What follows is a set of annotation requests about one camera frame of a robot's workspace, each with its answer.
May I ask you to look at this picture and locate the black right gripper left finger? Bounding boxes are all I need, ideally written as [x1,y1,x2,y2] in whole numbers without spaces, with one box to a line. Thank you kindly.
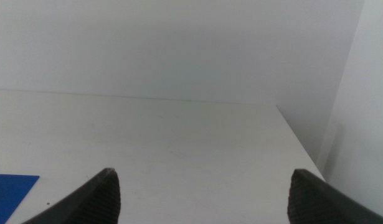
[21,167,121,224]

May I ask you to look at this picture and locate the blue rectangular mat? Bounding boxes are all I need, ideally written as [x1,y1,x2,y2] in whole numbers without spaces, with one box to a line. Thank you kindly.
[0,173,40,224]

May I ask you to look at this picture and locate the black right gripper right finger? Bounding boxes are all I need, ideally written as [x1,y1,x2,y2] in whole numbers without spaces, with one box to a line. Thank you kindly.
[286,169,383,224]

